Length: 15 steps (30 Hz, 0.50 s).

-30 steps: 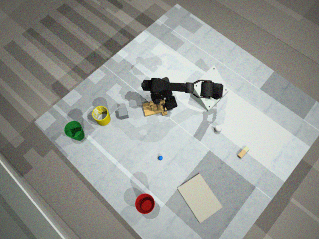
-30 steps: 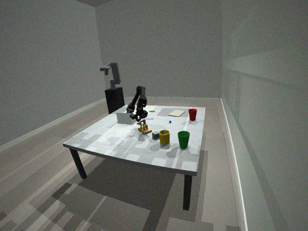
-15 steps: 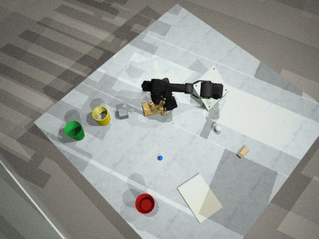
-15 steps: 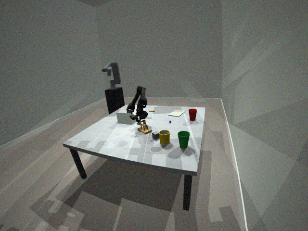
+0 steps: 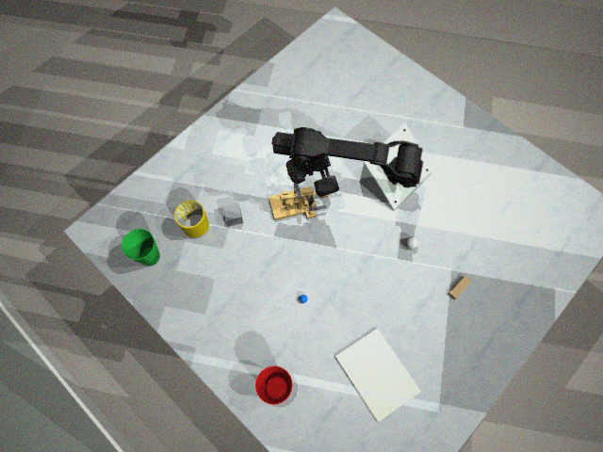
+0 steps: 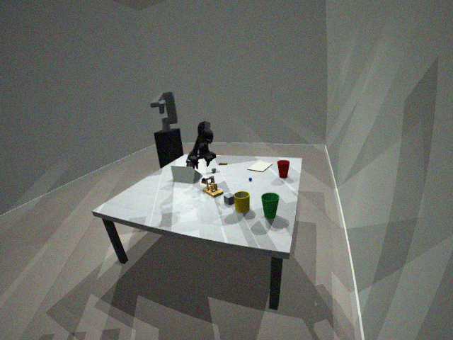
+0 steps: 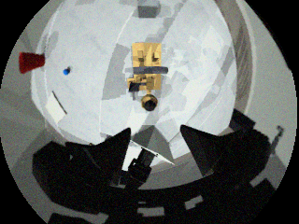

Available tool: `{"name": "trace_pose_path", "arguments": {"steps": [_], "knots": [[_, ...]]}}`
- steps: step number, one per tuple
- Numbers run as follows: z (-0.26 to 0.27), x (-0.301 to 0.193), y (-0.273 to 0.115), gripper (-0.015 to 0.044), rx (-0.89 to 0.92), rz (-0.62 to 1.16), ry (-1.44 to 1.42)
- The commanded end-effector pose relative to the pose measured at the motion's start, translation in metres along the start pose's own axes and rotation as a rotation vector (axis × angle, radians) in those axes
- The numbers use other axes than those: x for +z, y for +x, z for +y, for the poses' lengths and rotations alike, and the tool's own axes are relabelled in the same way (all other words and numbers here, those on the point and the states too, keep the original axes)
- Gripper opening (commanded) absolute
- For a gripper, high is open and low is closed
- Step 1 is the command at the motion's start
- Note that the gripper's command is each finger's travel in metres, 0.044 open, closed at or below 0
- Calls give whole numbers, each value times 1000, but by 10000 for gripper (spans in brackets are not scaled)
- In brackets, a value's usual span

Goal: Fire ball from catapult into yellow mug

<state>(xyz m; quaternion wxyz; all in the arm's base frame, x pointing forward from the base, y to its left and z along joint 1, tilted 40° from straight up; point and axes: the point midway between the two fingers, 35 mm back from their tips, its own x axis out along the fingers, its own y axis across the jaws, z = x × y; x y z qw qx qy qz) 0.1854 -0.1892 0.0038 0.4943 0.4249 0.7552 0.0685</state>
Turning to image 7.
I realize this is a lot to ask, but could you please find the blue ball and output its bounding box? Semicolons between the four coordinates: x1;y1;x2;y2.
64;68;70;76

